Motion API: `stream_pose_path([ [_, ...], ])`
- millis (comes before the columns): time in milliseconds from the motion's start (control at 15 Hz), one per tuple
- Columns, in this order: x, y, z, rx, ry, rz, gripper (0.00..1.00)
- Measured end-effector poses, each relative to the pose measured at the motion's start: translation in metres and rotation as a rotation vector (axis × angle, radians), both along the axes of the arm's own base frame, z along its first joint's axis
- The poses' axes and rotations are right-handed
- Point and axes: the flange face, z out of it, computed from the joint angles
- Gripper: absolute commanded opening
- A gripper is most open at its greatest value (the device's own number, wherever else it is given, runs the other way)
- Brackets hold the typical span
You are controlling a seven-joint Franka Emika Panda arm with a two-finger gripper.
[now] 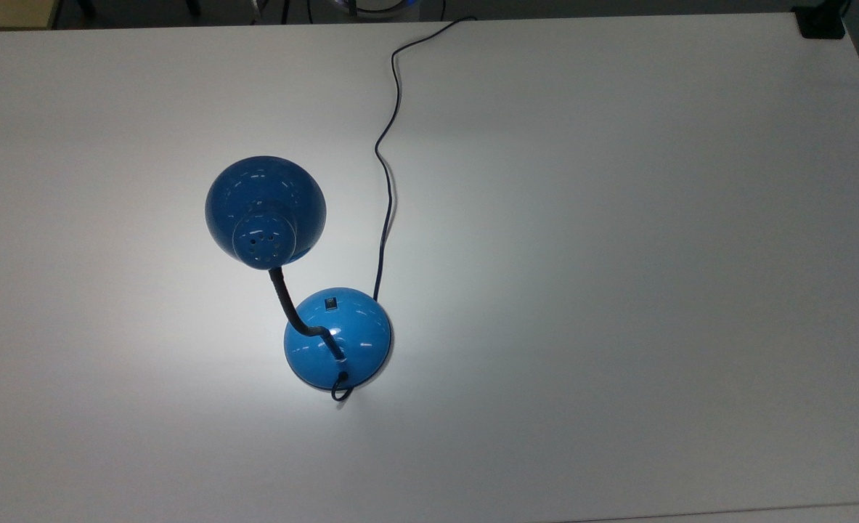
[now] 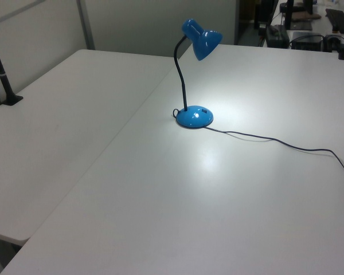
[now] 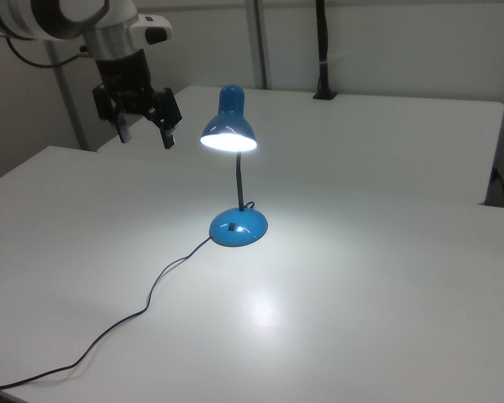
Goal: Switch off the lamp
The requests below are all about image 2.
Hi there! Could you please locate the black lamp power cable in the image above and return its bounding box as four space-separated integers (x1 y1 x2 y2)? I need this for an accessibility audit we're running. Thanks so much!
202 125 344 181

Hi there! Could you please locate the brown cloth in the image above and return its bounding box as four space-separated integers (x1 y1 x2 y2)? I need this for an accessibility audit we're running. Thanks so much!
291 10 322 22

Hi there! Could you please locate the black power supply box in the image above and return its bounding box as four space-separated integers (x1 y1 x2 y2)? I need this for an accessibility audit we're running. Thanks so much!
264 24 290 48

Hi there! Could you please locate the black keyboard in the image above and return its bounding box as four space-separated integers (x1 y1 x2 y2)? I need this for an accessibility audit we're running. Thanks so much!
325 7 344 33

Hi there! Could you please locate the blue gooseneck desk lamp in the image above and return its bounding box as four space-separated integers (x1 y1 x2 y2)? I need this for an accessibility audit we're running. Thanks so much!
171 18 224 129

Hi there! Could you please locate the black monitor stand pole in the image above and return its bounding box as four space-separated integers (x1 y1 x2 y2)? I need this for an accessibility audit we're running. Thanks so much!
284 0 295 30

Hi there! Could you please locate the black camera stand pole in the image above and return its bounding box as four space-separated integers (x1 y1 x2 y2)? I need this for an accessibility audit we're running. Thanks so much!
0 25 24 107

